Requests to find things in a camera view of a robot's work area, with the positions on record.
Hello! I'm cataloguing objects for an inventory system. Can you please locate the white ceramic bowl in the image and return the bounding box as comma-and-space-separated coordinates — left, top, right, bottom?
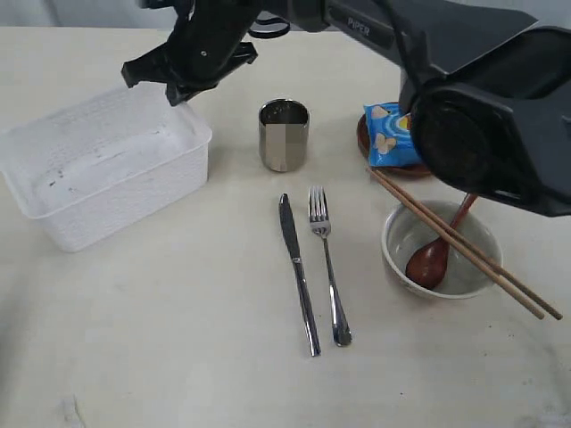
381, 200, 503, 300

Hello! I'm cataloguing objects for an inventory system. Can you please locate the silver table knife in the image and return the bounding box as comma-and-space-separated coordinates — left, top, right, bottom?
278, 193, 321, 357

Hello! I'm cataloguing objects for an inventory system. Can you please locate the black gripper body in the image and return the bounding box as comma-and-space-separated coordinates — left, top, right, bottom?
165, 1, 267, 83

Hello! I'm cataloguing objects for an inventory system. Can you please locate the white plastic perforated basket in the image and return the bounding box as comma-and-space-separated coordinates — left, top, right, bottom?
1, 84, 212, 252

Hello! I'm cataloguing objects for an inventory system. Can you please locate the shiny metal cup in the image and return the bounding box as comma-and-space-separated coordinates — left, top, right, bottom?
258, 98, 310, 173

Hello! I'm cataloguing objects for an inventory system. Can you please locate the brown wooden spoon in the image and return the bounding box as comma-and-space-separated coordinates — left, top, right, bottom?
404, 192, 478, 290

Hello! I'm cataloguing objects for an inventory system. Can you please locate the wooden chopstick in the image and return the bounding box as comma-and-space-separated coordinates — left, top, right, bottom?
365, 167, 546, 321
374, 169, 564, 321

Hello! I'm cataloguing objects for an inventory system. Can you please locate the silver metal fork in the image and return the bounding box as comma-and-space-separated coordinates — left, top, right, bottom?
308, 185, 352, 347

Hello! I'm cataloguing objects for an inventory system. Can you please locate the brown round plate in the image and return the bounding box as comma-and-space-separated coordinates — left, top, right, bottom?
356, 113, 434, 179

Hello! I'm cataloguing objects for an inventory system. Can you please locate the blue chip bag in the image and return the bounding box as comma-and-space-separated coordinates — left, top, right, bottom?
364, 103, 421, 168

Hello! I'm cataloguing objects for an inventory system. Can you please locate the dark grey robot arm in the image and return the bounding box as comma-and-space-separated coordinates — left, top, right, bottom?
121, 1, 570, 218

